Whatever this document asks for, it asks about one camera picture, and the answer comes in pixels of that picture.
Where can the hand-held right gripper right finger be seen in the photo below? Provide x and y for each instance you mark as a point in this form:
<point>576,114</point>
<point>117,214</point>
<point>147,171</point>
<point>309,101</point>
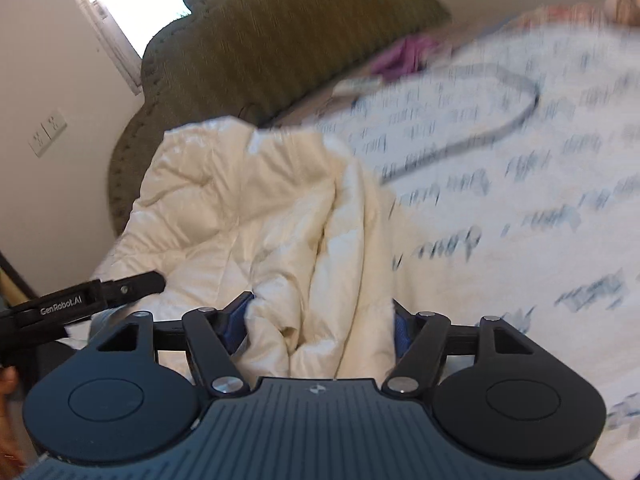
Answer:
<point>402,331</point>

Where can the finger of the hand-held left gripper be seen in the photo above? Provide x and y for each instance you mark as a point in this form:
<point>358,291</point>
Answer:
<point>140,284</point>

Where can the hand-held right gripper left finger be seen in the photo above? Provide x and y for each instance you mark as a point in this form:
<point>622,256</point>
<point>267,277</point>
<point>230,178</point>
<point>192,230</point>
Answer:
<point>236,321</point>

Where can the cream white garment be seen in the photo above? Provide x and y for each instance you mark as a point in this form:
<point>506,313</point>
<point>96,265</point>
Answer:
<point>240,220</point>

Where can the person's left forearm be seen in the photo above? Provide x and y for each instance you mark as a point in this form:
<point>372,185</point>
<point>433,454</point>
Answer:
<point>7,410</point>

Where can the white script printed bed sheet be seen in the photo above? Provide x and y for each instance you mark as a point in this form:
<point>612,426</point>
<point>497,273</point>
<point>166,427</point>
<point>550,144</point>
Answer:
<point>525,210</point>

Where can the white power strip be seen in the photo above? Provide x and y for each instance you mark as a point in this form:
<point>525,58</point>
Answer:
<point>352,87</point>

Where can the green padded headboard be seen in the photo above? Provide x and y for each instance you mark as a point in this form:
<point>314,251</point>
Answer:
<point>260,40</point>

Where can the purple cloth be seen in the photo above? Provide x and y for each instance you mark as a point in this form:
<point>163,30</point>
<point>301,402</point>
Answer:
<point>405,55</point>

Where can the red patterned cloth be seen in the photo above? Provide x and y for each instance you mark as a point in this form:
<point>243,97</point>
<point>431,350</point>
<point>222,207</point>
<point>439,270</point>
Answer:
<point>590,2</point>

